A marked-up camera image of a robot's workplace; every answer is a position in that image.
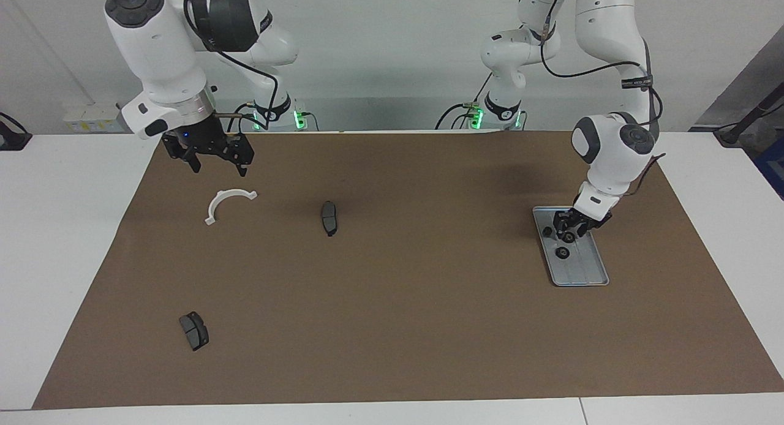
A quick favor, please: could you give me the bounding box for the silver metal tray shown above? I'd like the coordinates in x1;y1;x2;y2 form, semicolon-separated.
532;206;610;287

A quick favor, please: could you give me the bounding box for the black clamp mount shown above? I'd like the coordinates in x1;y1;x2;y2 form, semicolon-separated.
0;111;32;151

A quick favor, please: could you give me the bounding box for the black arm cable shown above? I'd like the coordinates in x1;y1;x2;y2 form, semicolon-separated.
539;0;667;198
184;0;279;132

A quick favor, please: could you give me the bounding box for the short grey brake pad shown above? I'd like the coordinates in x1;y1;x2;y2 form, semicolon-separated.
179;311;209;352

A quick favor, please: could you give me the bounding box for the black base cable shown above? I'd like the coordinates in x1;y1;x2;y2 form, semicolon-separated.
436;75;494;130
228;103;258;132

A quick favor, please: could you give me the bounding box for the white semicircular plastic bracket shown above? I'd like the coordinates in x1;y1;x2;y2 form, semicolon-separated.
205;189;258;226

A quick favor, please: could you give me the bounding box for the black stand leg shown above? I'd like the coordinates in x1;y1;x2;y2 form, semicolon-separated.
714;97;784;147

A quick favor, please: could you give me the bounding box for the blue crate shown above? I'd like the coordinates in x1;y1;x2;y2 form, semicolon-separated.
752;137;784;200

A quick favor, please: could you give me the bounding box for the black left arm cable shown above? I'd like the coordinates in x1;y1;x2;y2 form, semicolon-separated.
539;0;667;198

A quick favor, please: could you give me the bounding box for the brown paper table mat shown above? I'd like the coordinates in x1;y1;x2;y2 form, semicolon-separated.
32;130;784;410

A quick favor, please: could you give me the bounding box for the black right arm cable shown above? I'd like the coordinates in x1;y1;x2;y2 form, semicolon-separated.
184;0;279;132

